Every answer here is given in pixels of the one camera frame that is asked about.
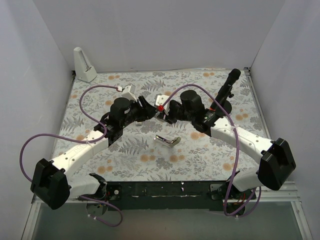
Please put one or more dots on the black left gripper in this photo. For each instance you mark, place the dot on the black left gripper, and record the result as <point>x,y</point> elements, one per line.
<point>142,110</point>

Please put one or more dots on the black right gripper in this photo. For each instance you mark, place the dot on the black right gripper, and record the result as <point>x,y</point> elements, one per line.
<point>169,114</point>

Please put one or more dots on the beige stapler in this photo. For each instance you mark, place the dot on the beige stapler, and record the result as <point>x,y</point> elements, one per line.
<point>167,142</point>

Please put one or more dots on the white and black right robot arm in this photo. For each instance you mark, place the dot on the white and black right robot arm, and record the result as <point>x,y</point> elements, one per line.
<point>274,157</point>

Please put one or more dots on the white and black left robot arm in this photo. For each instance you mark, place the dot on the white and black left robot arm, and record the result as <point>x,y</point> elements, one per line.
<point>53,180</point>

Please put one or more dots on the floral patterned table mat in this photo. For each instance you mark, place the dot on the floral patterned table mat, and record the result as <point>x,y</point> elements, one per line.
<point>136,156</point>

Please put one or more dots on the black microphone stand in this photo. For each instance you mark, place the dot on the black microphone stand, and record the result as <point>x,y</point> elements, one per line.
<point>227,107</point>

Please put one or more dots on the white metronome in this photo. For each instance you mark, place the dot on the white metronome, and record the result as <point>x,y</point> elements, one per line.
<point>84,70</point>

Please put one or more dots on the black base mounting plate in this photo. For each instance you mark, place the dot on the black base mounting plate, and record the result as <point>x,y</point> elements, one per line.
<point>165,195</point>

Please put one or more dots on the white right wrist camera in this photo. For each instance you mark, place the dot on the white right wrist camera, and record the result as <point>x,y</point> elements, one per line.
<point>159,103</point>

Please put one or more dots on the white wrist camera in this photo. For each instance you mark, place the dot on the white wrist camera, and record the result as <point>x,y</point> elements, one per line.
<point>159,103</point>
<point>127,92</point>

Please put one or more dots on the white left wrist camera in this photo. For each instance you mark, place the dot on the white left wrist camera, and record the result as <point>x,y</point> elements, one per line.
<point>127,92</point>

